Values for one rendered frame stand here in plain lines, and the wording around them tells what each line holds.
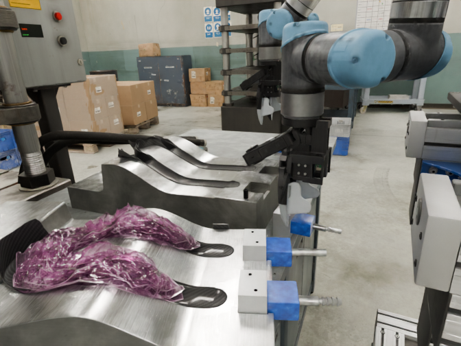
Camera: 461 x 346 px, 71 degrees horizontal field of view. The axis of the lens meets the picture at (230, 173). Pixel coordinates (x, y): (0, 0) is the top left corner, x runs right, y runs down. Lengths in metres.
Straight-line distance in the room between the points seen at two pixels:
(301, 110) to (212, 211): 0.27
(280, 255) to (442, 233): 0.23
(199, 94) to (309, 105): 7.12
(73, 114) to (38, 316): 4.27
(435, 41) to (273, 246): 0.39
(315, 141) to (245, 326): 0.33
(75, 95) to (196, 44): 4.04
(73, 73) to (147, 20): 7.27
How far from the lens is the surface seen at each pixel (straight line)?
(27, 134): 1.13
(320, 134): 0.59
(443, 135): 0.88
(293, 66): 0.56
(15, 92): 1.12
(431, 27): 0.58
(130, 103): 5.25
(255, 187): 0.72
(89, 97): 4.45
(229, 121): 4.86
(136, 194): 0.76
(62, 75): 1.38
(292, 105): 0.57
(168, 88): 7.79
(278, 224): 0.67
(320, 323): 1.65
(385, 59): 0.49
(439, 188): 0.47
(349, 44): 0.47
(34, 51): 1.33
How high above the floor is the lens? 1.16
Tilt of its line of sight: 21 degrees down
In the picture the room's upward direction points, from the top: 2 degrees counter-clockwise
